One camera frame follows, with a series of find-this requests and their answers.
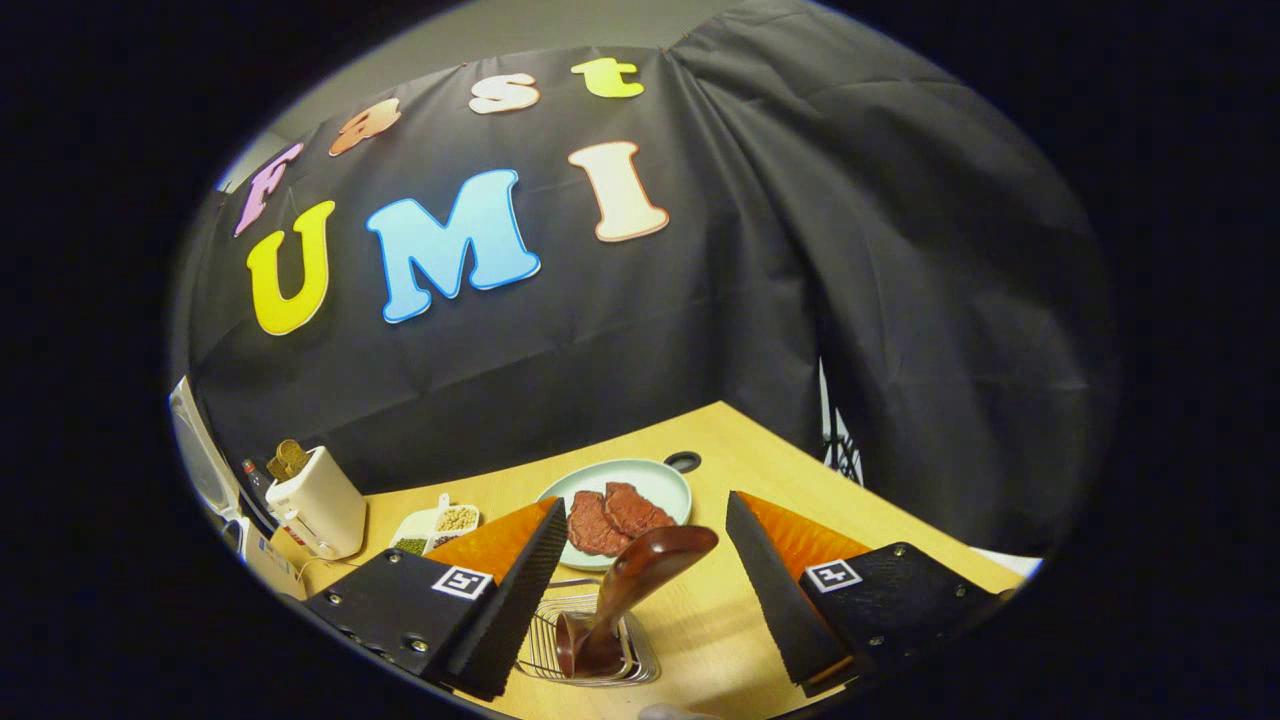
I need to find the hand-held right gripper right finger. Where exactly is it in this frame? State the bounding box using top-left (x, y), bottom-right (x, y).
top-left (725, 490), bottom-right (1006, 698)

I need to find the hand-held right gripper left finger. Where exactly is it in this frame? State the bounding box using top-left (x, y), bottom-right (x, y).
top-left (305, 497), bottom-right (569, 701)

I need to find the dark wooden spoon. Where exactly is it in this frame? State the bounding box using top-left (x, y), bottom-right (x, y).
top-left (555, 525), bottom-right (719, 681)

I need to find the metal wire chopstick holder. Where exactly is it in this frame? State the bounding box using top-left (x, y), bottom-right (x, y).
top-left (515, 578), bottom-right (661, 688)

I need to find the white rice cooker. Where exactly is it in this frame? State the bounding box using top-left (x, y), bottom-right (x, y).
top-left (168, 375), bottom-right (306, 601)

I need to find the white divided bean dish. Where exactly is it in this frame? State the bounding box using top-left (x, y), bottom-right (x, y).
top-left (390, 495), bottom-right (481, 556)

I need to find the red meat slice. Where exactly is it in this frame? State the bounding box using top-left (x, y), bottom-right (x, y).
top-left (605, 482), bottom-right (677, 538)
top-left (567, 490), bottom-right (633, 558)

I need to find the pale green plate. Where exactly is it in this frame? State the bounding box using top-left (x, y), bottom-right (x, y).
top-left (537, 459), bottom-right (693, 571)

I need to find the white toaster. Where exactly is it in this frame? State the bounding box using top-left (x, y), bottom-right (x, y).
top-left (265, 445), bottom-right (367, 561)

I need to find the black backdrop cloth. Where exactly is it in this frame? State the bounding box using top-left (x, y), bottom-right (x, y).
top-left (170, 0), bottom-right (1116, 556)

